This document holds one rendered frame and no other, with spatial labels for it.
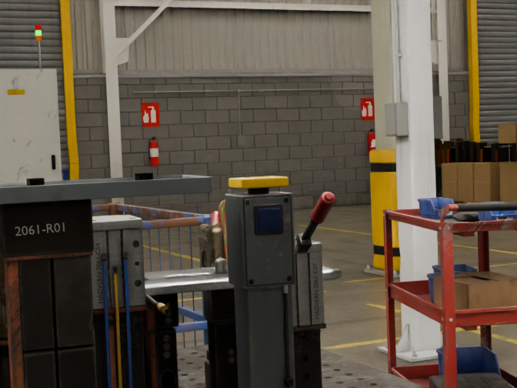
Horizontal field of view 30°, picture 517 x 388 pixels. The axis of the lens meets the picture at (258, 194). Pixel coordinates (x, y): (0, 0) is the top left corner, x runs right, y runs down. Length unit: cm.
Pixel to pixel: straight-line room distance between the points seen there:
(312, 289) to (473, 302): 216
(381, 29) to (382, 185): 136
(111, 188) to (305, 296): 39
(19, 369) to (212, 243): 63
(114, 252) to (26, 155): 824
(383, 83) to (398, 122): 332
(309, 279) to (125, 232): 27
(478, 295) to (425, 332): 195
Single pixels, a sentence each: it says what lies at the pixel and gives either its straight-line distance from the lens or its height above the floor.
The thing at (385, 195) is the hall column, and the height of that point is 71.
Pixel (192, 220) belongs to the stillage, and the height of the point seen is 93.
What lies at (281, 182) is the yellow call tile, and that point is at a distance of 117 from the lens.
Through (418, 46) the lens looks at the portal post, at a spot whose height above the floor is 169.
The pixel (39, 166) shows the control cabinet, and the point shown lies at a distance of 953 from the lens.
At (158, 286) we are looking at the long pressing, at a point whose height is 100.
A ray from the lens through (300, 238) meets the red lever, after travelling 133.
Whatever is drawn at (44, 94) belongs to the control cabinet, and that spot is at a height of 176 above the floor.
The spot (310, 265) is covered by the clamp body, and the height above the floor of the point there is 103.
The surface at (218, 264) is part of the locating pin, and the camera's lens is 152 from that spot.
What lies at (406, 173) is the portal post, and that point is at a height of 100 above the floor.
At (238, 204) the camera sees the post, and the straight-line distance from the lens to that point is 115.
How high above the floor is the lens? 120
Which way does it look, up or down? 3 degrees down
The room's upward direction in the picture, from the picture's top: 2 degrees counter-clockwise
